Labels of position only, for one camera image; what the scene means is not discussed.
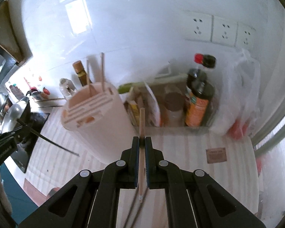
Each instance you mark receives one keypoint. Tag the silver pot lid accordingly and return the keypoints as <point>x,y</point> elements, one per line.
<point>14,114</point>

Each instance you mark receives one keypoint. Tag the grey storage tray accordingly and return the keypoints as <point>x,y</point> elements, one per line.
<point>211,114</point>

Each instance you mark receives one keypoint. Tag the clear plastic bag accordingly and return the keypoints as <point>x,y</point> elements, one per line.
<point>237,87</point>

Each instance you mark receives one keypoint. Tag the dark bottle with orange label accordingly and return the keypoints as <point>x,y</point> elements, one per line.
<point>198,99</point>

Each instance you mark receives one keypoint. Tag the brown glass bottle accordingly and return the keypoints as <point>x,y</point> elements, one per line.
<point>80,72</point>

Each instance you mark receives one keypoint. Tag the beige plastic utensil holder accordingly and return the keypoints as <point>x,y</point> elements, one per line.
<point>104,128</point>

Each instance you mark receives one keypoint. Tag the striped table mat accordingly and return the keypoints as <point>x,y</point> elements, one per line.
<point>204,194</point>

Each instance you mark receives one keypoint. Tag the red items in bag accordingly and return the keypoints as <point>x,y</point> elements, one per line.
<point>237,129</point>

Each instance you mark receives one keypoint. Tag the grey window frame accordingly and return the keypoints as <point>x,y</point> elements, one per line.
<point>275,130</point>

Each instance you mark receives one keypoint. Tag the red-capped dark bottle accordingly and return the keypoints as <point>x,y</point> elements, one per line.
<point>204,60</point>

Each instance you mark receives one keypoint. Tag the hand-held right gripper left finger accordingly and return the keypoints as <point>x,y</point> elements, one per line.
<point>134,152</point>

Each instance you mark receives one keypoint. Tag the jar with brown lid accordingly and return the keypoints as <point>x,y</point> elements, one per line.
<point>173,104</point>

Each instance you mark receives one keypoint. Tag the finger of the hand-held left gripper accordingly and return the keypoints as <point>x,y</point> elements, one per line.
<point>15,133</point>

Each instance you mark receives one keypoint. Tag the light wooden chopstick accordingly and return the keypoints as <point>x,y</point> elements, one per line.
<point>141,123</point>

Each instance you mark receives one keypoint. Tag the black stove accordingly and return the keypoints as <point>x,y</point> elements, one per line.
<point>35,123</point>

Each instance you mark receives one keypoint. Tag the white packet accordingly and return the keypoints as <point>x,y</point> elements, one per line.
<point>153,104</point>

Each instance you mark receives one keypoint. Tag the wooden wall cabinet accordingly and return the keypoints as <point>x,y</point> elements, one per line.
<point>7,35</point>

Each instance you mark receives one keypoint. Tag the dark chopstick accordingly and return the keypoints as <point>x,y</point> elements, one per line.
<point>139,211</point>

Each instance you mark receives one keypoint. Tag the green vegetable stalk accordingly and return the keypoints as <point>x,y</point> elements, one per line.
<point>128,87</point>

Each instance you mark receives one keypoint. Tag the black chopstick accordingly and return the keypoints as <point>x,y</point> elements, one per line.
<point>52,142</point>

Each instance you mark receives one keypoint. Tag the yellow packet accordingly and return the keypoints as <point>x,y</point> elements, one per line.
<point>133,110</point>

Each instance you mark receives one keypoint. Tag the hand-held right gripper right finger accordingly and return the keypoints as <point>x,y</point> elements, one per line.
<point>149,152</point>

